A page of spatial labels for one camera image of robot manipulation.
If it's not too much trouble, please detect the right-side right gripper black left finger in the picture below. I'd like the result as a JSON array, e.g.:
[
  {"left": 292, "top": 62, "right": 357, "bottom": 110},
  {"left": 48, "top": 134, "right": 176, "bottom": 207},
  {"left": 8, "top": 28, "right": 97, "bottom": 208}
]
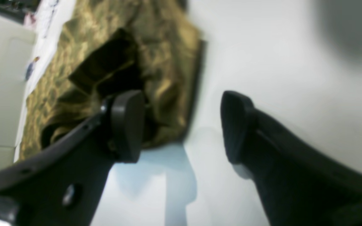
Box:
[{"left": 0, "top": 90, "right": 145, "bottom": 226}]

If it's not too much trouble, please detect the right-side right gripper black right finger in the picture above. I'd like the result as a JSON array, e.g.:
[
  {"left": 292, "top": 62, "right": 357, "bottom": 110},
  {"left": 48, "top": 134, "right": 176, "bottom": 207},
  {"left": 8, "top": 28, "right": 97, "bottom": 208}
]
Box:
[{"left": 220, "top": 91, "right": 362, "bottom": 226}]

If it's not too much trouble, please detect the camouflage T-shirt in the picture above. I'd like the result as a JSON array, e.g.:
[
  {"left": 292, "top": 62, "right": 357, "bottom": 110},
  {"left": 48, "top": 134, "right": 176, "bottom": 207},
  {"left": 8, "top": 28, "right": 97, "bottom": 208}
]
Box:
[{"left": 19, "top": 0, "right": 202, "bottom": 160}]

